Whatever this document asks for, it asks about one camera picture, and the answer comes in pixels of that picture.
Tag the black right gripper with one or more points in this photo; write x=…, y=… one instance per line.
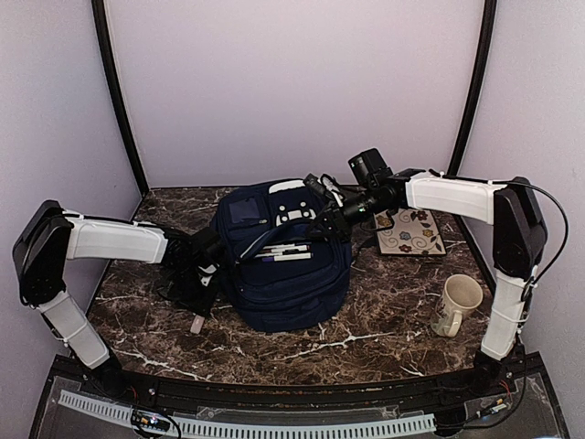
x=339, y=226

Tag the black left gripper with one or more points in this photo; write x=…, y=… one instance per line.
x=202, y=305

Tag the white marker purple cap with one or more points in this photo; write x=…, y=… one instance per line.
x=284, y=257

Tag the white marker red cap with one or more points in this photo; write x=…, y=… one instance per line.
x=288, y=245

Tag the white marker black cap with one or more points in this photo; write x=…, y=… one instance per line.
x=284, y=250

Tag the navy blue student backpack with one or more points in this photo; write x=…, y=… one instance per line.
x=280, y=296

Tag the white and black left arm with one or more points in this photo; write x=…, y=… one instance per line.
x=55, y=237

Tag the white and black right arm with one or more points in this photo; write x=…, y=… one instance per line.
x=510, y=207

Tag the floral patterned notebook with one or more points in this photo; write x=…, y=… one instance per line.
x=409, y=232

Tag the cream ceramic mug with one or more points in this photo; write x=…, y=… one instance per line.
x=460, y=297

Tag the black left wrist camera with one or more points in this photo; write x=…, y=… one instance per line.
x=206, y=274

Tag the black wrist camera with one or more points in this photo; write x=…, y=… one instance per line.
x=325, y=187
x=206, y=274

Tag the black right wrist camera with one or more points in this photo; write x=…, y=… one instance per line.
x=325, y=187

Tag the grey slotted cable duct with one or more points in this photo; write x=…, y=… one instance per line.
x=227, y=423

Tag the black front table rail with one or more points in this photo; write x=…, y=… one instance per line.
x=441, y=393

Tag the black right corner frame post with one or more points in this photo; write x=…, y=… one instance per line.
x=475, y=86

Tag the black corner frame post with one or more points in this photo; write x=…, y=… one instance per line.
x=115, y=90
x=475, y=86

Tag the black left corner frame post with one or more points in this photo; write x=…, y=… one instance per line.
x=115, y=90

